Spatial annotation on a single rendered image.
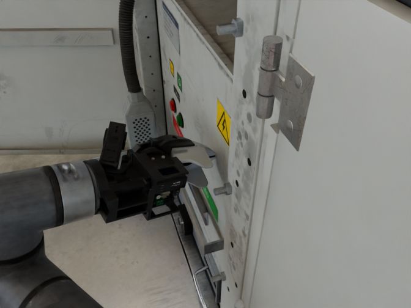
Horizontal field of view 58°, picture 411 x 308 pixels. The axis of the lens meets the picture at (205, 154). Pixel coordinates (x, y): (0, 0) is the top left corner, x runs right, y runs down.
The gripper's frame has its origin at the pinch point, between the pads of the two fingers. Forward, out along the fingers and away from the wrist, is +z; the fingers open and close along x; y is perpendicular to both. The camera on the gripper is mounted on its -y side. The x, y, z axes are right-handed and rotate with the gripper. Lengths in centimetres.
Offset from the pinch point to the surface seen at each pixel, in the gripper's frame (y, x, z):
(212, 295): 4.6, -36.7, 8.5
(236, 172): 16.4, 10.7, -10.3
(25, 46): -64, -6, -13
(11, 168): -171, -126, -1
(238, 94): 15.0, 19.0, -11.7
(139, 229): -20.4, -38.1, 3.2
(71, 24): -56, 2, -3
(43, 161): -166, -122, 17
